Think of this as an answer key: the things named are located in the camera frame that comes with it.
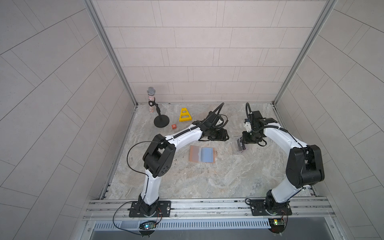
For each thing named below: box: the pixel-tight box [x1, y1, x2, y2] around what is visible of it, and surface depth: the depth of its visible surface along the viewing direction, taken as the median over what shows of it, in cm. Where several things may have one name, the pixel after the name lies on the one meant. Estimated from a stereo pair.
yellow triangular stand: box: [179, 107, 193, 122], surface depth 111 cm
